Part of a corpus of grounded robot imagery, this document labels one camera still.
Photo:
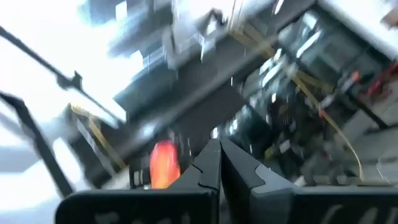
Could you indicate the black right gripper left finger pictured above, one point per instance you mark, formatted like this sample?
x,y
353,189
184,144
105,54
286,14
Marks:
x,y
192,202

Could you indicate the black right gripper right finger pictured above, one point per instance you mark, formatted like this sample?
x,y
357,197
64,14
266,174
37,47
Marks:
x,y
280,205

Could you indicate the red orange fruit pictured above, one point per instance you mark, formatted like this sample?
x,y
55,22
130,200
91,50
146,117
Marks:
x,y
164,165

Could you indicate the black metal rig frame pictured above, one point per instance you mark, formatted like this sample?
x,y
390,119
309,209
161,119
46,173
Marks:
x,y
40,146

